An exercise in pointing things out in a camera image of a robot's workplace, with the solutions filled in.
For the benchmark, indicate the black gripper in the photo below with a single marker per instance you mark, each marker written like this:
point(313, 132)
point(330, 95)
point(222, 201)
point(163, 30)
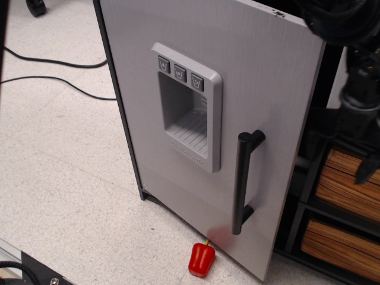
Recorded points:
point(353, 128)

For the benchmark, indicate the black fridge door handle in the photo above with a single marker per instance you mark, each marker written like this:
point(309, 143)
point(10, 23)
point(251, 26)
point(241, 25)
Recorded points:
point(246, 144)

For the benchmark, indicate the grey toy fridge door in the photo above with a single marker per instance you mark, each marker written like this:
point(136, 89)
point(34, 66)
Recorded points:
point(269, 63)

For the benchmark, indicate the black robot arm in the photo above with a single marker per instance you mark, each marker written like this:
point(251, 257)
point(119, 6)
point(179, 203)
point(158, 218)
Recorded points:
point(355, 25)

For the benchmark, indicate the dark grey fridge cabinet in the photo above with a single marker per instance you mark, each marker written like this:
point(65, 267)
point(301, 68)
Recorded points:
point(302, 204)

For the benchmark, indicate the white countertop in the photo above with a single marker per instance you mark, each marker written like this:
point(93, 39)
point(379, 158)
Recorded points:
point(340, 80)

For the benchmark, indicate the red toy bell pepper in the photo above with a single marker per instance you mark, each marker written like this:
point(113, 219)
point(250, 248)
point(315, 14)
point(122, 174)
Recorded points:
point(202, 257)

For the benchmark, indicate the grey water dispenser panel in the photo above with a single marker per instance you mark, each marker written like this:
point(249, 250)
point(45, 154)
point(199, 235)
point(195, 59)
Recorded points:
point(191, 102)

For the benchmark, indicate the black caster wheel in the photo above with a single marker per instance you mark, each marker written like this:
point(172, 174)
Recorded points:
point(36, 7)

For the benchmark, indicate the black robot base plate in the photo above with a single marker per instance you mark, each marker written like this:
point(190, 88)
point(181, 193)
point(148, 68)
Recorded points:
point(24, 269)

